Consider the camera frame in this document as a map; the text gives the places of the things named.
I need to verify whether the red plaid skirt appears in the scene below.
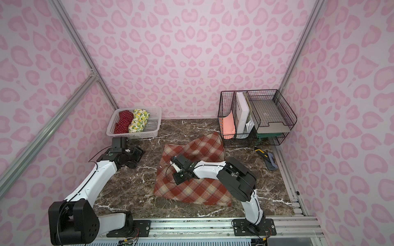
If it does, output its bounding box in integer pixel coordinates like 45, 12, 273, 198
153, 132, 232, 207

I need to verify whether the red polka dot skirt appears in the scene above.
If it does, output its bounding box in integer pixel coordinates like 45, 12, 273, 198
114, 110, 134, 134

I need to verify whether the white plastic basket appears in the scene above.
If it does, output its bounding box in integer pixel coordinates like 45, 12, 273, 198
106, 106, 162, 139

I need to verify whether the lemon print skirt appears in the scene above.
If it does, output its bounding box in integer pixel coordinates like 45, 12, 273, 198
129, 109, 150, 133

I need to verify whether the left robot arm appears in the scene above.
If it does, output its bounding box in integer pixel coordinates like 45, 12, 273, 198
48, 137, 144, 246

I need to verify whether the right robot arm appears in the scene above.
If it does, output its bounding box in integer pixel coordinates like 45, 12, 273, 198
170, 155, 265, 226

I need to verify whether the pink folder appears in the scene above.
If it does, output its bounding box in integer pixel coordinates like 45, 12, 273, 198
222, 111, 236, 139

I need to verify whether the white book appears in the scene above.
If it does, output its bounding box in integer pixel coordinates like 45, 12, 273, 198
235, 92, 249, 137

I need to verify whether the yellow black utility knife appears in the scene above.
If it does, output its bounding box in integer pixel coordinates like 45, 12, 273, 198
254, 147, 279, 171

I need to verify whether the grey paper tray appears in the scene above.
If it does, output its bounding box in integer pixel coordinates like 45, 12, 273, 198
251, 99, 294, 134

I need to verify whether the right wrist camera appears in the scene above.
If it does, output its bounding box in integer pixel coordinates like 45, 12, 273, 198
170, 162, 181, 173

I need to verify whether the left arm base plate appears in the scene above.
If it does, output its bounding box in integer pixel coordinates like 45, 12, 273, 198
106, 220, 151, 238

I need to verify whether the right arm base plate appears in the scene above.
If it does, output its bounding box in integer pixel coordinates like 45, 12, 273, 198
231, 218, 277, 237

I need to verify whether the black wire desk organizer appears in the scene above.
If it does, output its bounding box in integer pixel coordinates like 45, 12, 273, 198
218, 89, 297, 148

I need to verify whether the aluminium frame rail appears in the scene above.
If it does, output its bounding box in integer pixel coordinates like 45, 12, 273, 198
56, 215, 328, 246

